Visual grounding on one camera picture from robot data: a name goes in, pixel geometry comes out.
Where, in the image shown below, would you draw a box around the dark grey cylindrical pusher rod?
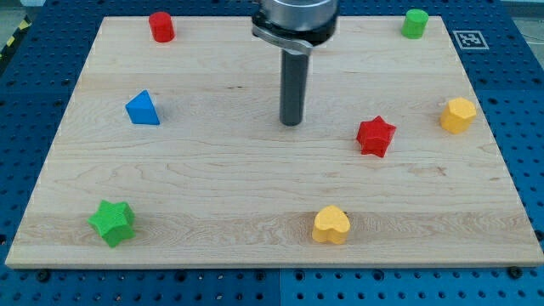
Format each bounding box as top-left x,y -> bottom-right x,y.
280,49 -> 309,126

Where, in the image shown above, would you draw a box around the red star block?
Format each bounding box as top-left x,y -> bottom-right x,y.
356,116 -> 396,158

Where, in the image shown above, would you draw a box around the green cylinder block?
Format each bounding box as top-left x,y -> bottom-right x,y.
401,8 -> 429,39

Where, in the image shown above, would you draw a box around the wooden board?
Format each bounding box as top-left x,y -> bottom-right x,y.
6,16 -> 543,269

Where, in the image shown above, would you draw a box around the red cylinder block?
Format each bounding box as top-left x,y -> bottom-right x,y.
148,11 -> 175,43

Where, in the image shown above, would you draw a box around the yellow heart block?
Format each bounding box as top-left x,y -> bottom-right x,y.
312,205 -> 351,245

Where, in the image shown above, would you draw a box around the blue triangle block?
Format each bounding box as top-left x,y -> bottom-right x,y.
125,90 -> 160,125

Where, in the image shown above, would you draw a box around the yellow hexagon block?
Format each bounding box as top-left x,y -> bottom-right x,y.
439,97 -> 477,134

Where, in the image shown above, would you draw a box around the white fiducial marker tag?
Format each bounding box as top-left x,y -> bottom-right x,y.
453,30 -> 489,50

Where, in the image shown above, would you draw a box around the green star block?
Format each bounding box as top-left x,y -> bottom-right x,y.
87,200 -> 135,247

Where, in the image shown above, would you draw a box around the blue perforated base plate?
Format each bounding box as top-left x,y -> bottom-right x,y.
1,0 -> 543,305

